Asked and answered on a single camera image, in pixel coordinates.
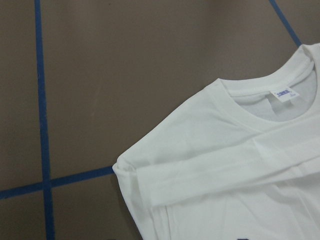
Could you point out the white long-sleeve printed shirt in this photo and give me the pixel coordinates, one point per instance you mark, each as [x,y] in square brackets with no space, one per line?
[239,160]

